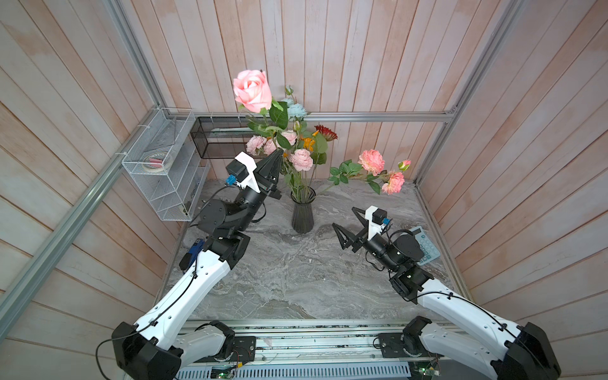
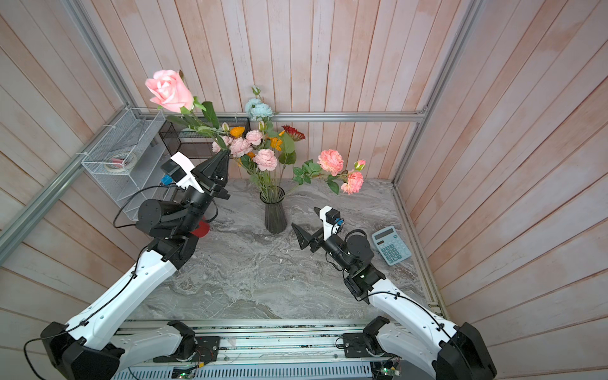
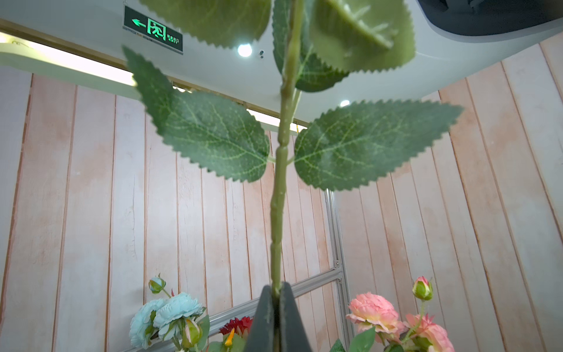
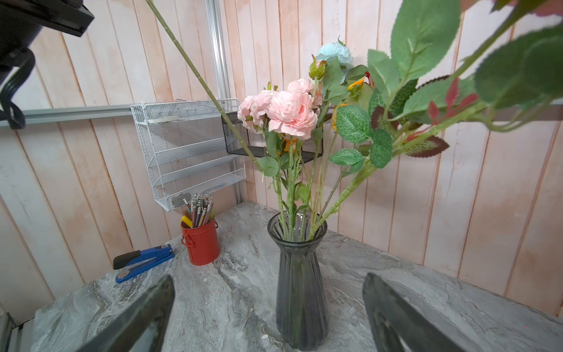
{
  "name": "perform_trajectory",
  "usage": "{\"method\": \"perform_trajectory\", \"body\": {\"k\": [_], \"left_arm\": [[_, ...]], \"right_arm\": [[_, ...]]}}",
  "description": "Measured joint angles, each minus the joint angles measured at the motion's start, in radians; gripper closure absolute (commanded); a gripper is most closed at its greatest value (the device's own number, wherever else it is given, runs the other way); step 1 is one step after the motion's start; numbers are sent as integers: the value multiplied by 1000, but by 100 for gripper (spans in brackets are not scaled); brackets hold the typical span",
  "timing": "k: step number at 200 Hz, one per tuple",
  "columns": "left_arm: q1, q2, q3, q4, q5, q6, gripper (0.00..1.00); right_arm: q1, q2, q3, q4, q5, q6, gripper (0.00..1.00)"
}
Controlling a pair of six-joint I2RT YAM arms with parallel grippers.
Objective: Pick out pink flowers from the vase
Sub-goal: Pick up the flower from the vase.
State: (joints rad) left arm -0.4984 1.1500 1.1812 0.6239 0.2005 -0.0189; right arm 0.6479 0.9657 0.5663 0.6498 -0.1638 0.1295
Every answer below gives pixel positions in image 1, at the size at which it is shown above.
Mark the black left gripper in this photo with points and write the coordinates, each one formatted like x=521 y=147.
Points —
x=269 y=181

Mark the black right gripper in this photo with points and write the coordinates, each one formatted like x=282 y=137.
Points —
x=355 y=241

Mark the pink carnation spray stem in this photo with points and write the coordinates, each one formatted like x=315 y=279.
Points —
x=296 y=163

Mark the pink peony spray stem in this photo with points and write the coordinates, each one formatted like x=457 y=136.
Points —
x=371 y=169

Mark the large pink rose stem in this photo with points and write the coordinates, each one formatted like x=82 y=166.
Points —
x=268 y=116

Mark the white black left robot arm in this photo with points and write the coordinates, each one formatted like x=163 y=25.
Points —
x=190 y=285

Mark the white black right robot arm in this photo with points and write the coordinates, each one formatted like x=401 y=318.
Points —
x=456 y=308

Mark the dark ribbed glass vase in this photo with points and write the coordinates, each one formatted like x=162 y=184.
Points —
x=302 y=217

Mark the orange flower stem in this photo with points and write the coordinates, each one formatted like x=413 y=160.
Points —
x=296 y=143

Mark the red flower stem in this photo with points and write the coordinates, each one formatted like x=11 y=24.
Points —
x=323 y=137

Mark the light blue flower stem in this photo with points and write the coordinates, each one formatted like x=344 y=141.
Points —
x=296 y=111

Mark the light blue calculator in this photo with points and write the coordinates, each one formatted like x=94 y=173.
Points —
x=430 y=252

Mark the tape roll on shelf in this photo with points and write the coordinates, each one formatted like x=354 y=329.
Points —
x=157 y=162

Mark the blue stapler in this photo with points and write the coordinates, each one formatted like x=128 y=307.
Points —
x=191 y=254

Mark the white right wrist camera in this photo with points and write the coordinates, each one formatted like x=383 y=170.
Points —
x=377 y=221

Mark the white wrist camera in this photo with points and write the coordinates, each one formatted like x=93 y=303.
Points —
x=377 y=221
x=241 y=172

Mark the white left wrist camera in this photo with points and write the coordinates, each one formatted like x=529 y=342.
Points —
x=241 y=172

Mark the black wire mesh basket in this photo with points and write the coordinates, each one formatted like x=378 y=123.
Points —
x=220 y=137

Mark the white wire mesh shelf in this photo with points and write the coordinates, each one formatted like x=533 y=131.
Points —
x=173 y=194

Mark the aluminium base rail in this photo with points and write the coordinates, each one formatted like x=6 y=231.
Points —
x=312 y=342

